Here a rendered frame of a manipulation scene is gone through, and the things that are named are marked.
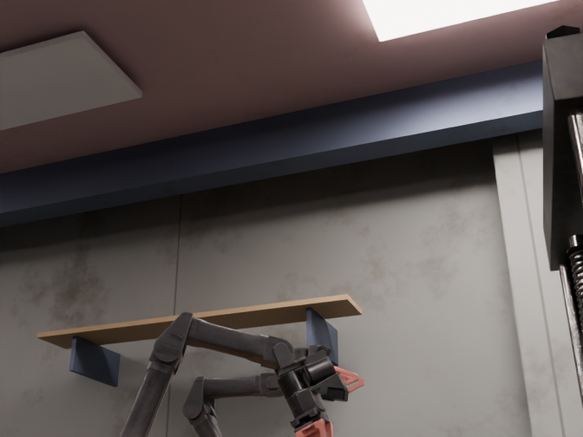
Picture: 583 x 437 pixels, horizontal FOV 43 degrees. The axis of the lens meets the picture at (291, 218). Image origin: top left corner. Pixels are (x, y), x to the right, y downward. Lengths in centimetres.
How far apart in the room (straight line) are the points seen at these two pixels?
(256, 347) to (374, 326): 294
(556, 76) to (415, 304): 272
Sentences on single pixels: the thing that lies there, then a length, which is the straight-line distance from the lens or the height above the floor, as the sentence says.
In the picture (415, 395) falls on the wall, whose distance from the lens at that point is 445.
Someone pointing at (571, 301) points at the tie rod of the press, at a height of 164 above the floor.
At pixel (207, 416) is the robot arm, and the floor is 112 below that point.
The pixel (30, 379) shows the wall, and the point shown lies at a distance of 571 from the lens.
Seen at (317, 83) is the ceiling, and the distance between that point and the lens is 450.
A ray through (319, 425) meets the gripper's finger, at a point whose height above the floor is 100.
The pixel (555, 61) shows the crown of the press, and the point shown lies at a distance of 210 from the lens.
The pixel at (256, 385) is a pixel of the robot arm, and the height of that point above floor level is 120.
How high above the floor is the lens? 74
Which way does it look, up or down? 25 degrees up
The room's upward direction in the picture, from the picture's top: straight up
